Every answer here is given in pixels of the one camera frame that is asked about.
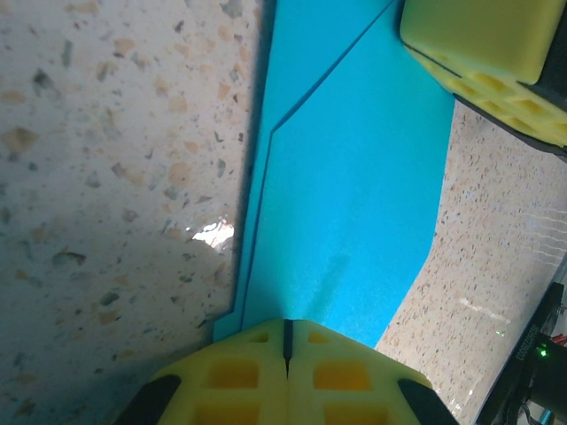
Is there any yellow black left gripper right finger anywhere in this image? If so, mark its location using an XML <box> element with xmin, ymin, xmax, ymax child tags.
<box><xmin>287</xmin><ymin>319</ymin><xmax>460</xmax><ymax>425</ymax></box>

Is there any blue paper sheet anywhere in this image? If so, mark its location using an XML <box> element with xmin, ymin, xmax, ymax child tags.
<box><xmin>213</xmin><ymin>0</ymin><xmax>457</xmax><ymax>349</ymax></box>

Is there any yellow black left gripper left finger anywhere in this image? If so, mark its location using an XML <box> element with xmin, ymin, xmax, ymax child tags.
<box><xmin>113</xmin><ymin>319</ymin><xmax>287</xmax><ymax>425</ymax></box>

